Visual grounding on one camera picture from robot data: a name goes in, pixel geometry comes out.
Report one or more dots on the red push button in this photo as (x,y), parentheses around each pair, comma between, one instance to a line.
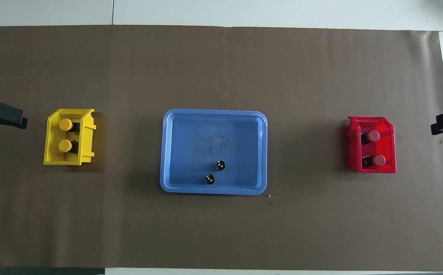
(378,160)
(373,135)

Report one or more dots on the brown paper table mat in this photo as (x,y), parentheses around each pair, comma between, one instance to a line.
(221,57)

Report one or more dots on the yellow push button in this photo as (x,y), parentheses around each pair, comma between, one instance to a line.
(65,124)
(65,145)

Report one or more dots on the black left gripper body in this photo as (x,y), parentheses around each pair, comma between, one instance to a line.
(2,114)

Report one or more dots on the yellow plastic parts bin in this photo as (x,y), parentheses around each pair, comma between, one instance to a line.
(51,152)

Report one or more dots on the red plastic parts bin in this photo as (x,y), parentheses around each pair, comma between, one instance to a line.
(387,147)

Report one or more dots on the black cylindrical capacitor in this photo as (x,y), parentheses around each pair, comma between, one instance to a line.
(209,179)
(220,165)

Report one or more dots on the blue plastic tray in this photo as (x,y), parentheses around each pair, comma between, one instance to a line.
(191,152)

